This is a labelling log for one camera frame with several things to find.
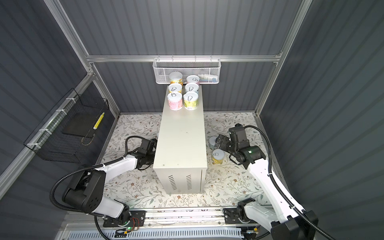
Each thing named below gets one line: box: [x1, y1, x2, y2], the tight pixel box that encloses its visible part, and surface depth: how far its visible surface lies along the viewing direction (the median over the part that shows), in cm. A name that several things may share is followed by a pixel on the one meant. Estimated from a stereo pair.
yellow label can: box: [168, 83, 183, 93], surface depth 79 cm
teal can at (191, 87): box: [184, 82, 199, 93], surface depth 79 cm
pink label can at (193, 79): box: [186, 75, 200, 85], surface depth 83 cm
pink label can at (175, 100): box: [167, 91, 183, 111], surface depth 74 cm
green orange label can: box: [168, 71, 183, 86], surface depth 81 cm
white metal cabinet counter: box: [153, 85, 208, 195], surface depth 64 cm
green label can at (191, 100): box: [183, 91, 199, 111], surface depth 74 cm
